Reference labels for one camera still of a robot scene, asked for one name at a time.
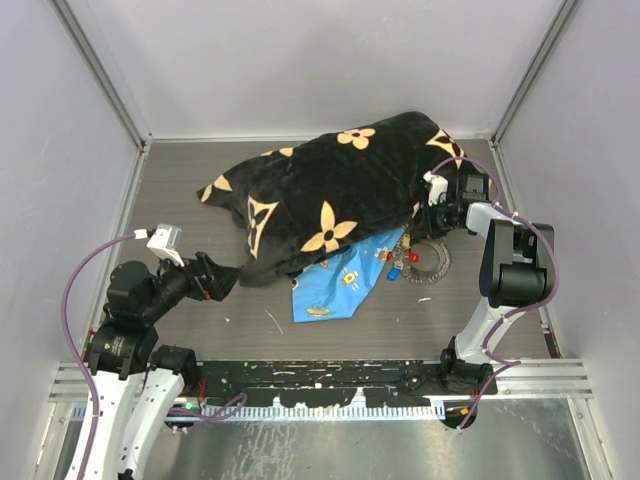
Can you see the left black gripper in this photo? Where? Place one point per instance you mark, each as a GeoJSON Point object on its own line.
{"type": "Point", "coordinates": [204, 273]}

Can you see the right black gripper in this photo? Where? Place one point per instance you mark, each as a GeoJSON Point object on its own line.
{"type": "Point", "coordinates": [435, 233]}

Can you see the large metal keyring with rings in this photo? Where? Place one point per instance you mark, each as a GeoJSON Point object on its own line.
{"type": "Point", "coordinates": [435, 261]}

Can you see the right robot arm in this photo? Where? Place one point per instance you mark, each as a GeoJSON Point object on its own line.
{"type": "Point", "coordinates": [517, 274]}

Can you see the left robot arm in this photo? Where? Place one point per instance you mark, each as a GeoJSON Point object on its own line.
{"type": "Point", "coordinates": [133, 380]}

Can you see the blue key tag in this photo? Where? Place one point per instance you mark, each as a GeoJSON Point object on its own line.
{"type": "Point", "coordinates": [393, 274]}

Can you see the black floral plush pillow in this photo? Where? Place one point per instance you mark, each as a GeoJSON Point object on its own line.
{"type": "Point", "coordinates": [304, 204]}

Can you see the blue cartoon print cloth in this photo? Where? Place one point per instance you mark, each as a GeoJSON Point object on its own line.
{"type": "Point", "coordinates": [335, 288]}

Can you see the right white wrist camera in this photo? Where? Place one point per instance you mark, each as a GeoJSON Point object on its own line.
{"type": "Point", "coordinates": [437, 188]}

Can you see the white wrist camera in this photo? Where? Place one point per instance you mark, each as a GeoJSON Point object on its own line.
{"type": "Point", "coordinates": [437, 188]}
{"type": "Point", "coordinates": [164, 241]}

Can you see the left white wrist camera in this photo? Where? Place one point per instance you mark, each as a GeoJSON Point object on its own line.
{"type": "Point", "coordinates": [164, 241]}

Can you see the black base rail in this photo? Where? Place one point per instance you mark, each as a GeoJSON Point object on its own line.
{"type": "Point", "coordinates": [384, 383]}

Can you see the white slotted cable duct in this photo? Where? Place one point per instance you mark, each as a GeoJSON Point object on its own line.
{"type": "Point", "coordinates": [355, 411]}

